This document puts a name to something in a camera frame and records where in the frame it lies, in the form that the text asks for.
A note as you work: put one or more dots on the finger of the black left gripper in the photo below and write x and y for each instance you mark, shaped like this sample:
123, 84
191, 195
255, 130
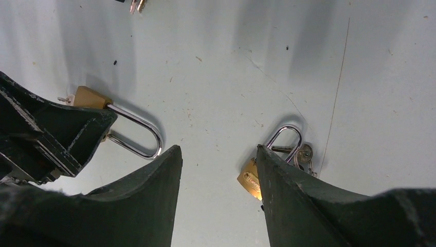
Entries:
42, 140

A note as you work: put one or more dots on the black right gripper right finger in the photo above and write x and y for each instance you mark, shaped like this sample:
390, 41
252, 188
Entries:
310, 212

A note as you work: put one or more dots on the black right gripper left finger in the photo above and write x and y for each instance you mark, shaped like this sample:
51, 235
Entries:
135, 210

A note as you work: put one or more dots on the small padlock keys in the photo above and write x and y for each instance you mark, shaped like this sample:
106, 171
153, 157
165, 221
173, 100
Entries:
302, 159

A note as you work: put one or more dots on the small brass padlock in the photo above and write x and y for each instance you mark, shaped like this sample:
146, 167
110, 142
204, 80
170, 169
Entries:
262, 175

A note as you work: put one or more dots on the black-headed keys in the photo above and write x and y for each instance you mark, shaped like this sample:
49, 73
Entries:
137, 6

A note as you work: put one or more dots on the large brass padlock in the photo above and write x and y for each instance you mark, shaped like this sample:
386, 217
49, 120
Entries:
132, 132

